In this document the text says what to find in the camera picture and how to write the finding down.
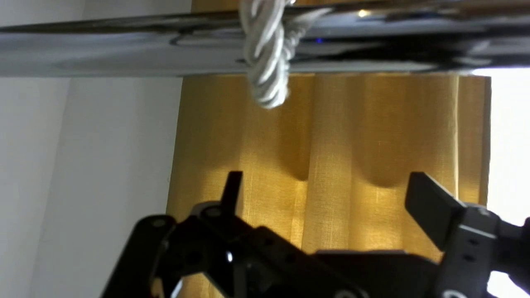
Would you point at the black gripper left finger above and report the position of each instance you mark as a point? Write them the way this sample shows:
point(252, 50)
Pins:
point(237, 259)

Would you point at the mustard yellow curtain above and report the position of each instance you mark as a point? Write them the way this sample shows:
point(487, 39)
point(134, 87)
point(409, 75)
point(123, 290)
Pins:
point(328, 169)

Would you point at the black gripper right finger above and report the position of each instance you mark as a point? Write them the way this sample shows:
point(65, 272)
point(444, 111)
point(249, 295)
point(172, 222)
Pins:
point(474, 241)

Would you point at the chrome clothes rack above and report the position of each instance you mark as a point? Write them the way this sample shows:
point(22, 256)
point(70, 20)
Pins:
point(265, 35)

